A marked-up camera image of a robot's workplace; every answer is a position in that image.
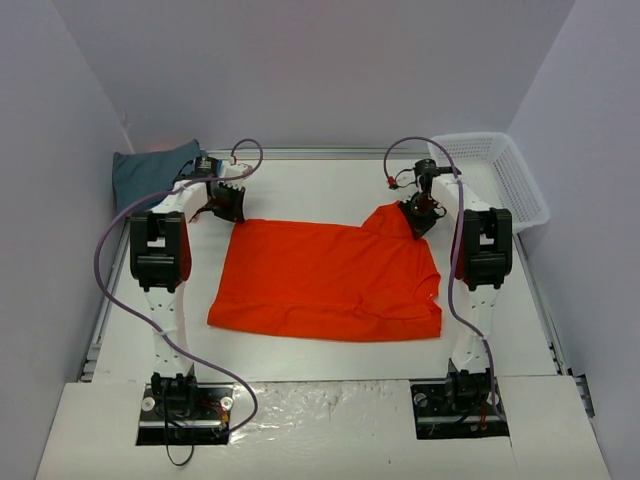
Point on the white plastic basket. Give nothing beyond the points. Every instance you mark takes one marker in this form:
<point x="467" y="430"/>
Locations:
<point x="493" y="167"/>

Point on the folded grey t shirt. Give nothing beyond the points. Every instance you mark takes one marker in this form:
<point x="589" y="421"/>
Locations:
<point x="135" y="176"/>

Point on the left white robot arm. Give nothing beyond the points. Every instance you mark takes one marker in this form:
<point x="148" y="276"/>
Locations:
<point x="161" y="262"/>

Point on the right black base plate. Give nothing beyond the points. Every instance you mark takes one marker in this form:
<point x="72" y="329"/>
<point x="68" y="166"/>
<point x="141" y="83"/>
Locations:
<point x="436" y="417"/>

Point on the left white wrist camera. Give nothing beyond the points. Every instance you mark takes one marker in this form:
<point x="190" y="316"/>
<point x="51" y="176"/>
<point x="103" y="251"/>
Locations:
<point x="233" y="174"/>

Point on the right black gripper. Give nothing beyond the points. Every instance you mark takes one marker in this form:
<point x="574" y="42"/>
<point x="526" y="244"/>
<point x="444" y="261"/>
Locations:
<point x="423" y="220"/>

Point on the orange t shirt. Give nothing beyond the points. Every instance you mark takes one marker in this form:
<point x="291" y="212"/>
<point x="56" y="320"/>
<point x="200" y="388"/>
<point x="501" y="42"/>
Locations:
<point x="367" y="283"/>

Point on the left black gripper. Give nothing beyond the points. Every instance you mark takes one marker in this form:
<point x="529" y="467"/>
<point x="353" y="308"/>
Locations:
<point x="228" y="201"/>

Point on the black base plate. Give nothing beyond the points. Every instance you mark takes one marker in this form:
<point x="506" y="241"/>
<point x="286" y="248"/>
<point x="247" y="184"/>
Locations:
<point x="436" y="417"/>
<point x="204" y="422"/>

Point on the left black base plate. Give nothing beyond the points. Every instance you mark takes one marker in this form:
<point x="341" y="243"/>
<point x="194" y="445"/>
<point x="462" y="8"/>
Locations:
<point x="204" y="422"/>

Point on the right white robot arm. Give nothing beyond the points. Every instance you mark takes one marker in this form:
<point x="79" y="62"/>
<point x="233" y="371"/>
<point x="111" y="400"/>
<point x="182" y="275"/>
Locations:
<point x="481" y="258"/>

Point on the white foam board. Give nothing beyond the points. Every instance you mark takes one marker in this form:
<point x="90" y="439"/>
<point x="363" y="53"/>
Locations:
<point x="335" y="430"/>

